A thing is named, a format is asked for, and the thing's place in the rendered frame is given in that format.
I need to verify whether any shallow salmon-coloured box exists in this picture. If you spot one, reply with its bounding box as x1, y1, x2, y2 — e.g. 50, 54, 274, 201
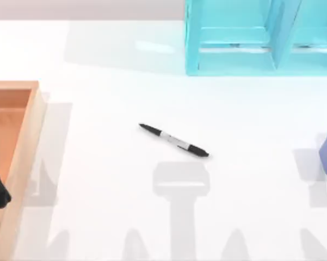
0, 80, 48, 261

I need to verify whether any black and grey marker pen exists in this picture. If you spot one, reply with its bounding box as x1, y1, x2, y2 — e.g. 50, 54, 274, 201
138, 123, 211, 159

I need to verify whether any light blue rack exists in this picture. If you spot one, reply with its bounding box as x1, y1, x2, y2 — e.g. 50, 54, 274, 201
184, 0, 327, 77

